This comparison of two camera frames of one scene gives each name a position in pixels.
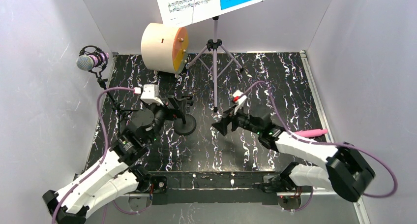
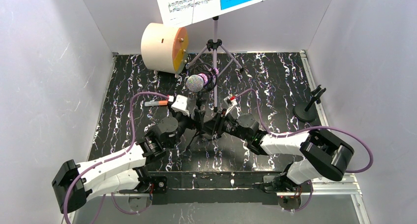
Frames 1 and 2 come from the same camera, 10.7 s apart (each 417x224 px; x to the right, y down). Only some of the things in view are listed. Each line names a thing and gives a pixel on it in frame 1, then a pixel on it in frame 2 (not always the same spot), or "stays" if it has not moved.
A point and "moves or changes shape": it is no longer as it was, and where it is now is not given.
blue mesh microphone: (86, 62) → (195, 83)
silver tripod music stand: (215, 60) stays
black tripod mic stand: (101, 61) → (209, 73)
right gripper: (233, 120) → (219, 122)
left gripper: (177, 105) → (197, 119)
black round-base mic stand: (190, 126) moves or changes shape
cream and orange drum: (164, 48) stays
